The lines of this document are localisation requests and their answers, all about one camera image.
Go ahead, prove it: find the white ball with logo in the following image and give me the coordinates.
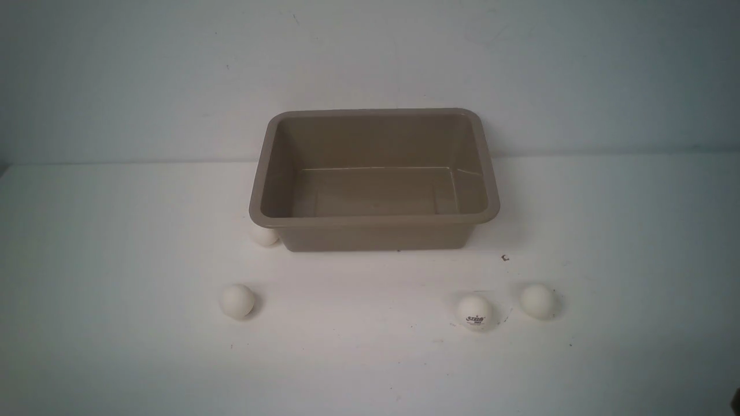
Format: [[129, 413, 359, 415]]
[[455, 294, 495, 331]]

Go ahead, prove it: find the tan plastic storage bin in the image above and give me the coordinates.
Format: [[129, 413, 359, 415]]
[[249, 108, 501, 252]]

